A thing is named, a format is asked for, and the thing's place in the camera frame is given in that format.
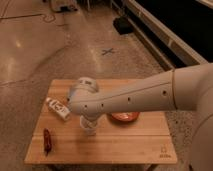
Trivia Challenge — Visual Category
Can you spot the orange ceramic bowl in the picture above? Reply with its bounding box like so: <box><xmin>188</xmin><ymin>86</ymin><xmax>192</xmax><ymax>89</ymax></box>
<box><xmin>109</xmin><ymin>112</ymin><xmax>140</xmax><ymax>123</ymax></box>

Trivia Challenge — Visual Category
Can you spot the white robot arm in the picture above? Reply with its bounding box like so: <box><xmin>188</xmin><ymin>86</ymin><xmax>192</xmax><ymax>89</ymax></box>
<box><xmin>68</xmin><ymin>63</ymin><xmax>213</xmax><ymax>171</ymax></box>

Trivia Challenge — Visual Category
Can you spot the wooden table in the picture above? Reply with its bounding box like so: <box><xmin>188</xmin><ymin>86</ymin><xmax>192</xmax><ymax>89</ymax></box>
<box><xmin>25</xmin><ymin>80</ymin><xmax>177</xmax><ymax>165</ymax></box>

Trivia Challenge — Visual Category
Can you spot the long white shelf rail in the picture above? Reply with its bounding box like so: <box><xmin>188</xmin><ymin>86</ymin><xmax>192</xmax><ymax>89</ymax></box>
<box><xmin>110</xmin><ymin>0</ymin><xmax>213</xmax><ymax>68</ymax></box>

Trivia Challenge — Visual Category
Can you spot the white plastic bottle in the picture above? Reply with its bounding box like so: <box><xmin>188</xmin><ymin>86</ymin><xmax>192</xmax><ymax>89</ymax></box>
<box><xmin>46</xmin><ymin>97</ymin><xmax>70</xmax><ymax>121</ymax></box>

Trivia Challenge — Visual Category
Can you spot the black floor mat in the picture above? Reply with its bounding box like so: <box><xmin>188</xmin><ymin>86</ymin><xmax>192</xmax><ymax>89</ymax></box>
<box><xmin>113</xmin><ymin>17</ymin><xmax>133</xmax><ymax>35</ymax></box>

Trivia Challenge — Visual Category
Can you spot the grey equipment on floor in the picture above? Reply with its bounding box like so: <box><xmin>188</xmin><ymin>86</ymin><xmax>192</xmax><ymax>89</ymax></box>
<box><xmin>50</xmin><ymin>0</ymin><xmax>77</xmax><ymax>12</ymax></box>

